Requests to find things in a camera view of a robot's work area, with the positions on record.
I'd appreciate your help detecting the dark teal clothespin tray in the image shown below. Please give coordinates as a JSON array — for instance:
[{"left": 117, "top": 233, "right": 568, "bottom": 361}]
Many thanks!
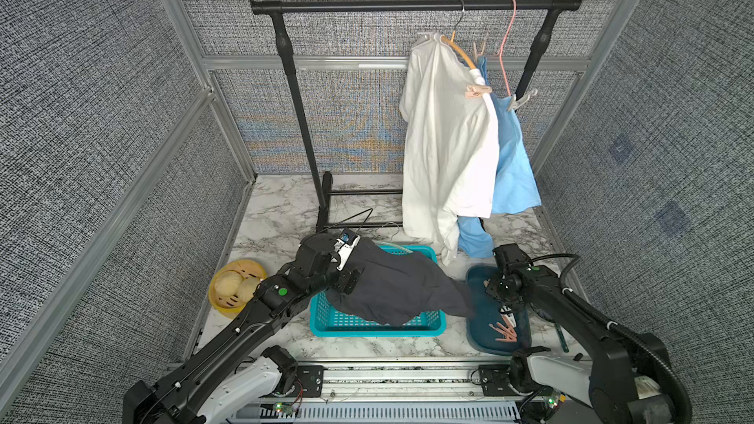
[{"left": 467, "top": 265, "right": 532, "bottom": 356}]

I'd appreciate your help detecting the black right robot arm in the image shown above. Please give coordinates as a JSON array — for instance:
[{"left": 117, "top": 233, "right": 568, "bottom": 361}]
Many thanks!
[{"left": 486, "top": 243, "right": 693, "bottom": 423}]

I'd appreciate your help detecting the black camera cable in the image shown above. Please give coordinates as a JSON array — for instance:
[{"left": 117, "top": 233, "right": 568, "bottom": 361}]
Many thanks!
[{"left": 320, "top": 207, "right": 402, "bottom": 237}]

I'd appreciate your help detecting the yellow bamboo steamer basket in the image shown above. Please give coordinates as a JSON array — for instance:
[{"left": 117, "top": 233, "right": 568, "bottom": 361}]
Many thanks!
[{"left": 207, "top": 258, "right": 267, "bottom": 319}]

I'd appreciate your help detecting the pile of pastel clothespins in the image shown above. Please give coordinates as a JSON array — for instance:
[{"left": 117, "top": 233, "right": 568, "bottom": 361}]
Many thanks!
[{"left": 488, "top": 312, "right": 518, "bottom": 344}]

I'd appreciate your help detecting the black clothes rack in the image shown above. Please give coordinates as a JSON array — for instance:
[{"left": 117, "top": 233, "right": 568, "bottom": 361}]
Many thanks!
[{"left": 249, "top": 0, "right": 583, "bottom": 233}]

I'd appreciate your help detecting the beige clothespin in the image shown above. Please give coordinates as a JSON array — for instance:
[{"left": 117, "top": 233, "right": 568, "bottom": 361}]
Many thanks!
[{"left": 508, "top": 88, "right": 539, "bottom": 112}]

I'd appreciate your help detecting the dark grey garment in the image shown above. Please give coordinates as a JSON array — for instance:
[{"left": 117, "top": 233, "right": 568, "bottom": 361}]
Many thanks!
[{"left": 325, "top": 238, "right": 475, "bottom": 327}]

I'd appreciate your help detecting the light blue t-shirt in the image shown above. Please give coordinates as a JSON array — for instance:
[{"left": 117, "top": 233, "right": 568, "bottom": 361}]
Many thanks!
[{"left": 458, "top": 92, "right": 542, "bottom": 258}]

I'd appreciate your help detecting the yellow wooden hanger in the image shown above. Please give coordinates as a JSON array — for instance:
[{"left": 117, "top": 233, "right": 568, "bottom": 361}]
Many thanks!
[{"left": 441, "top": 0, "right": 479, "bottom": 72}]

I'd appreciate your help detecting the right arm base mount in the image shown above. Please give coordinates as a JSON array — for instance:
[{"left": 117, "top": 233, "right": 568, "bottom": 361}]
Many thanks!
[{"left": 469, "top": 364, "right": 518, "bottom": 398}]

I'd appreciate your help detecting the teal plastic basket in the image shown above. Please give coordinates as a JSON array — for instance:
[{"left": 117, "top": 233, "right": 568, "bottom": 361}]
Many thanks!
[{"left": 309, "top": 243, "right": 448, "bottom": 340}]

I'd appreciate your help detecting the white t-shirt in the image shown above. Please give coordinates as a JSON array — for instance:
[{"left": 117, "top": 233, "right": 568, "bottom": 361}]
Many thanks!
[{"left": 399, "top": 33, "right": 500, "bottom": 265}]

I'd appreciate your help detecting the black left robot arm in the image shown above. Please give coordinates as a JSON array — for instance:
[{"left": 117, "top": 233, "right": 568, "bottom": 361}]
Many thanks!
[{"left": 122, "top": 230, "right": 361, "bottom": 423}]

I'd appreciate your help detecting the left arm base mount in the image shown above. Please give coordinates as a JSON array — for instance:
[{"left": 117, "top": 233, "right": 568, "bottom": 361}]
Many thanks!
[{"left": 285, "top": 365, "right": 326, "bottom": 400}]

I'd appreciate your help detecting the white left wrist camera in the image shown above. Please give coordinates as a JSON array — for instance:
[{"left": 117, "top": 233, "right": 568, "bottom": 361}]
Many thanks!
[{"left": 332, "top": 229, "right": 361, "bottom": 271}]

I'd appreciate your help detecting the pink clothes hanger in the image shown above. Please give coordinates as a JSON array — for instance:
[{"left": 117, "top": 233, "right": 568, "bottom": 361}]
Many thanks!
[{"left": 497, "top": 0, "right": 518, "bottom": 97}]

